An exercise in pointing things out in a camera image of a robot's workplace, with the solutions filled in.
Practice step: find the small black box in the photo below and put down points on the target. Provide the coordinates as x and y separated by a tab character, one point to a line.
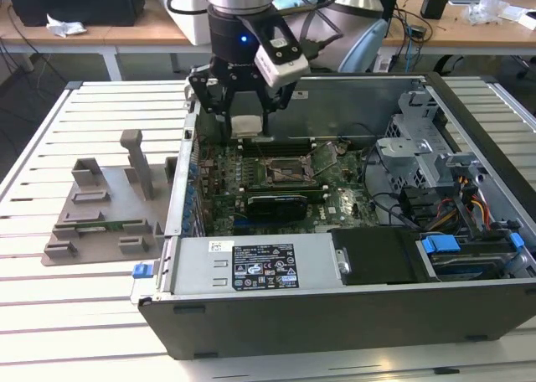
433	7

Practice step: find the black computer tower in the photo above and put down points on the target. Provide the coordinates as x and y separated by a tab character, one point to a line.
75	1

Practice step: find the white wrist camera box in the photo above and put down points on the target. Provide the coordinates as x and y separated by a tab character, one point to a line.
285	70

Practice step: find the silver CPU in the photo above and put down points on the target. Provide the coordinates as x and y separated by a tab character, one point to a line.
247	126

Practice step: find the silver coin battery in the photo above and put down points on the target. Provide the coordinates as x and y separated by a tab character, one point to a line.
341	147

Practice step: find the wooden desk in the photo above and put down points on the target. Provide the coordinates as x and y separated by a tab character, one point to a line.
460	34
104	36

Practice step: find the black PC case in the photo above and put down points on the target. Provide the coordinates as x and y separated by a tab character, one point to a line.
335	327

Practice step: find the clear plastic bag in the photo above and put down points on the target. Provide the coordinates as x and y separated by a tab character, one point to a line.
488	9

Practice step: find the green RAM stick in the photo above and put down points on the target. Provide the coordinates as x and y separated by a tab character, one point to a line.
96	229

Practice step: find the grey parts rack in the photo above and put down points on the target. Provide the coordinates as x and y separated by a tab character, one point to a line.
113	189

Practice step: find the grey power supply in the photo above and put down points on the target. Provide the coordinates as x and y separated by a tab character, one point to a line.
197	269

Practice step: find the blue case latch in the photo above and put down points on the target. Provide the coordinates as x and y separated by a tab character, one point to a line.
141	271

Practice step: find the CPU socket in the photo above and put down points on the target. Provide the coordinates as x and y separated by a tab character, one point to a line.
280	164

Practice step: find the hard disk in blue carrier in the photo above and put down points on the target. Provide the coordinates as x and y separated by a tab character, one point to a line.
437	246

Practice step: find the crumpled white paper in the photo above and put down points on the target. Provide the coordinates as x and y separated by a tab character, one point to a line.
65	26

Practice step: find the RAM slot with white clip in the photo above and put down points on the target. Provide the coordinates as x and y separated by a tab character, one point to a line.
293	148
293	139

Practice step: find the black graphics card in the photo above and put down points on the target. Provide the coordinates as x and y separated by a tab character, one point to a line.
276	208

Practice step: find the blue expansion slot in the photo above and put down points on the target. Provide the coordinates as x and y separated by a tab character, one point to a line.
240	223

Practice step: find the green motherboard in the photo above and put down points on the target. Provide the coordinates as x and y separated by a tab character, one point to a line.
343	206

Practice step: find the RAM slot with black clip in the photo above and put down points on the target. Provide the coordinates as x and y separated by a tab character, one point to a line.
293	143
293	152

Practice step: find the metal drive cage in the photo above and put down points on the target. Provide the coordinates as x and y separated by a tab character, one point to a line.
419	160

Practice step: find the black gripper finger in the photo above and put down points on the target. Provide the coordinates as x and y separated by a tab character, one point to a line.
205	93
265	109

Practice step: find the black plastic drive cover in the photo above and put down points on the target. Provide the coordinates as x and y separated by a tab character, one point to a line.
377	256

